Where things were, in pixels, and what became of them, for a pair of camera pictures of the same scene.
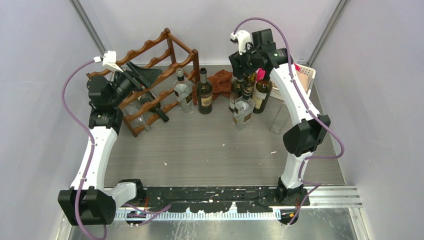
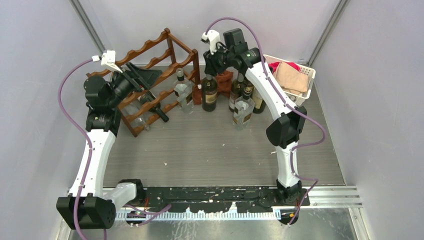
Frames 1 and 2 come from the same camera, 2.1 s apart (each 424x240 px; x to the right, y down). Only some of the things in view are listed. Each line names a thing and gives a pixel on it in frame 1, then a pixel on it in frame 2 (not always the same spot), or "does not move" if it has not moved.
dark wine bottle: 148,96 does not move
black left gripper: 140,77 does not move
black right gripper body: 248,61 → 220,61
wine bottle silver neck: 237,92 does not move
